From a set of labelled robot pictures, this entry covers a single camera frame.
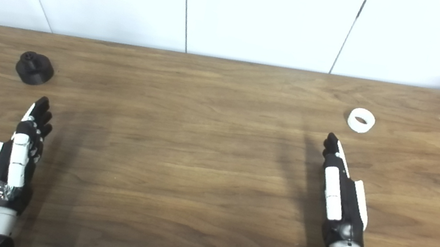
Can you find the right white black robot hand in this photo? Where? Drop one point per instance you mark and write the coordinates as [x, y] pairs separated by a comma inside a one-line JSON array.
[[345, 209]]

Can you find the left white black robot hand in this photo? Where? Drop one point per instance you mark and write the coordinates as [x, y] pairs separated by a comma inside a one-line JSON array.
[[19, 160]]

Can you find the round black plastic part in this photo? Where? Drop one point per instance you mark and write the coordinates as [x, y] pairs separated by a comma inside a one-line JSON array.
[[34, 70]]

